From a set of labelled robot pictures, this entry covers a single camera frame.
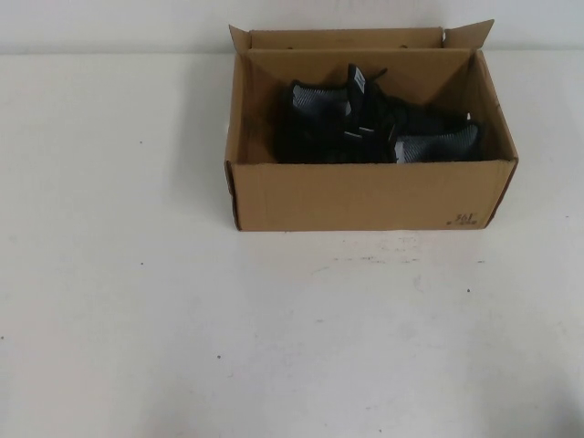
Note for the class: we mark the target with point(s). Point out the black knit sneaker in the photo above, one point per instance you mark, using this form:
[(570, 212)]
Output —
[(319, 98), (438, 143)]

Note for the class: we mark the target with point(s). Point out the brown cardboard shoe box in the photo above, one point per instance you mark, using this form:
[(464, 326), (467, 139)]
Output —
[(365, 196)]

